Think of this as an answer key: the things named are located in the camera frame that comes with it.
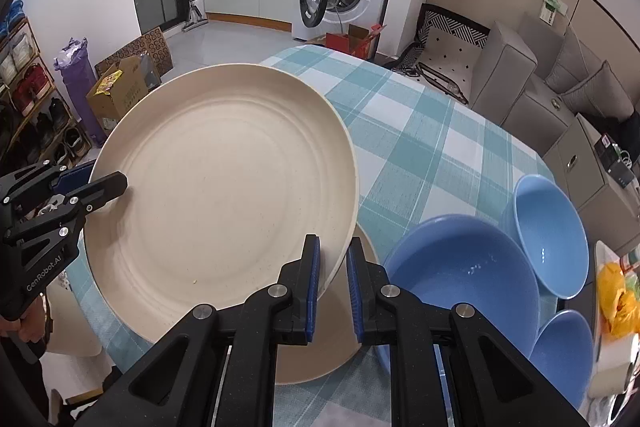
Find grey cushion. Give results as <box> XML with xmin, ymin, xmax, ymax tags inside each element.
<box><xmin>560</xmin><ymin>61</ymin><xmax>635</xmax><ymax>124</ymax></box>
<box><xmin>545</xmin><ymin>24</ymin><xmax>596</xmax><ymax>92</ymax></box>

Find grey side cabinet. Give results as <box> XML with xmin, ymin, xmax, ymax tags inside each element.
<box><xmin>542</xmin><ymin>112</ymin><xmax>640</xmax><ymax>258</ymax></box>

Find wooden shoe rack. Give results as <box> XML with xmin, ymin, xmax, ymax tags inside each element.
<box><xmin>0</xmin><ymin>0</ymin><xmax>93</xmax><ymax>188</ymax></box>

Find white tray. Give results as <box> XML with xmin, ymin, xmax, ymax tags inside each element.
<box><xmin>592</xmin><ymin>239</ymin><xmax>640</xmax><ymax>408</ymax></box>

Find red cardboard box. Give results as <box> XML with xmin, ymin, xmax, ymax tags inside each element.
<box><xmin>325</xmin><ymin>23</ymin><xmax>388</xmax><ymax>62</ymax></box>

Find white container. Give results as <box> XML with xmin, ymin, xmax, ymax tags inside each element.
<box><xmin>587</xmin><ymin>349</ymin><xmax>636</xmax><ymax>400</ymax></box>

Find large blue bowl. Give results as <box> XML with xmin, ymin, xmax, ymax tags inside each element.
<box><xmin>382</xmin><ymin>214</ymin><xmax>542</xmax><ymax>388</ymax></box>

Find yellow plastic bag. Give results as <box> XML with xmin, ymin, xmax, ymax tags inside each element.
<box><xmin>597</xmin><ymin>259</ymin><xmax>640</xmax><ymax>338</ymax></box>

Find person's left hand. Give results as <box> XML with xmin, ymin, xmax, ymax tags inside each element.
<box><xmin>19</xmin><ymin>298</ymin><xmax>52</xmax><ymax>344</ymax></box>

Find black white patterned chair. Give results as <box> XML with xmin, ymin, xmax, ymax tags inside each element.
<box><xmin>390</xmin><ymin>3</ymin><xmax>491</xmax><ymax>105</ymax></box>

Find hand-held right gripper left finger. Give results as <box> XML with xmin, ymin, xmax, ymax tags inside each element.
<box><xmin>75</xmin><ymin>234</ymin><xmax>321</xmax><ymax>427</ymax></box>

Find brown patterned board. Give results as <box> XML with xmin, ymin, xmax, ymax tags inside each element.
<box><xmin>94</xmin><ymin>27</ymin><xmax>174</xmax><ymax>82</ymax></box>

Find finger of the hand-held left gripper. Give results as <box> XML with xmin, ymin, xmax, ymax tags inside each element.
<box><xmin>0</xmin><ymin>161</ymin><xmax>98</xmax><ymax>208</ymax></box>
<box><xmin>2</xmin><ymin>172</ymin><xmax>129</xmax><ymax>253</ymax></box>

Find grey sofa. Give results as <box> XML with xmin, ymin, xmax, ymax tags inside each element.
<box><xmin>470</xmin><ymin>12</ymin><xmax>640</xmax><ymax>172</ymax></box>

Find brown cardboard box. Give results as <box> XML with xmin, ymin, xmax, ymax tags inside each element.
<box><xmin>85</xmin><ymin>56</ymin><xmax>163</xmax><ymax>145</ymax></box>

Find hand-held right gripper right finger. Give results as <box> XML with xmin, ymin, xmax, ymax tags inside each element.
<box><xmin>346</xmin><ymin>237</ymin><xmax>591</xmax><ymax>427</ymax></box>

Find white green box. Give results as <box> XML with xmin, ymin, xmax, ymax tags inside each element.
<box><xmin>541</xmin><ymin>0</ymin><xmax>569</xmax><ymax>26</ymax></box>

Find black box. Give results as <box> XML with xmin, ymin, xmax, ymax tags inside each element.
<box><xmin>594</xmin><ymin>133</ymin><xmax>640</xmax><ymax>188</ymax></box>

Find cream round plate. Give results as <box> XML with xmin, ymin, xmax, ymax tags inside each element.
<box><xmin>82</xmin><ymin>63</ymin><xmax>360</xmax><ymax>348</ymax></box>
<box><xmin>274</xmin><ymin>224</ymin><xmax>383</xmax><ymax>385</ymax></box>

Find person's left forearm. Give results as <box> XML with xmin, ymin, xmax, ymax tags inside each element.
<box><xmin>0</xmin><ymin>332</ymin><xmax>51</xmax><ymax>427</ymax></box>

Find purple bag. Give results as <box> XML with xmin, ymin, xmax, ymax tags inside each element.
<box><xmin>52</xmin><ymin>37</ymin><xmax>98</xmax><ymax>142</ymax></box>

